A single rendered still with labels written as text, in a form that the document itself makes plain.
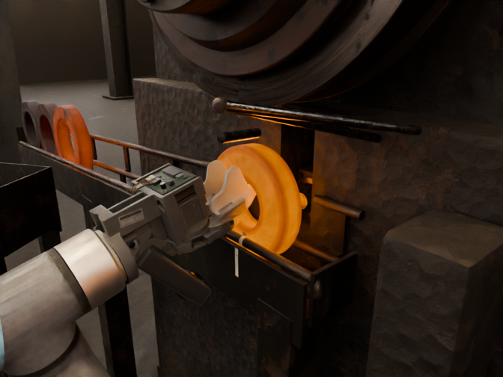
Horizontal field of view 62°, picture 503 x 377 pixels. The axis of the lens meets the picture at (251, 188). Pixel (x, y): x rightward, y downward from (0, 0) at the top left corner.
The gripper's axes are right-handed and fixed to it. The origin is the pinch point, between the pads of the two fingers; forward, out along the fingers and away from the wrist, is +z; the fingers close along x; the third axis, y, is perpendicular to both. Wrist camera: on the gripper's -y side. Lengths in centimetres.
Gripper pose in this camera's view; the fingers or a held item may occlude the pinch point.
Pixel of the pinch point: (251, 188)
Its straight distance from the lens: 56.0
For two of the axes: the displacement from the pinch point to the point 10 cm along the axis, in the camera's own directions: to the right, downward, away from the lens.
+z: 7.4, -4.5, 5.0
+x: -6.5, -2.6, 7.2
